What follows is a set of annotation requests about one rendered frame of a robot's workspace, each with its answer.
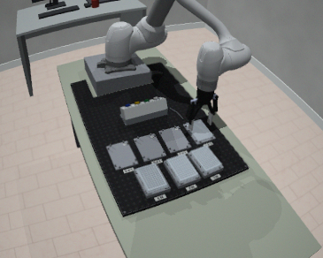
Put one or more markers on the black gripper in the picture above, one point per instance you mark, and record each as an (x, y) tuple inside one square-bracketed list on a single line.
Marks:
[(204, 100)]

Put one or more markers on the white button panel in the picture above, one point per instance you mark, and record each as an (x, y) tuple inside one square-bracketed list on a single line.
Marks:
[(146, 110)]

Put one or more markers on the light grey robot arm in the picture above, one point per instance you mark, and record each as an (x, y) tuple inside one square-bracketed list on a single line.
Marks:
[(121, 42)]

